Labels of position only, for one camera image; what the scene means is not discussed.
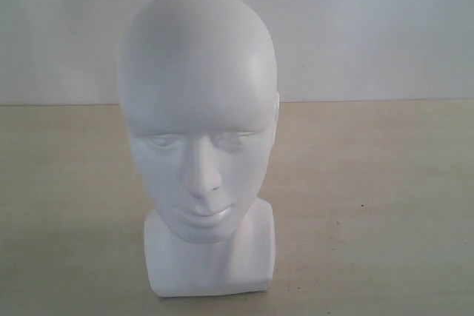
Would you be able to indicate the white mannequin head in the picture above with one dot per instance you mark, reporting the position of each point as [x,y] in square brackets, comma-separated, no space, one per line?
[198,90]

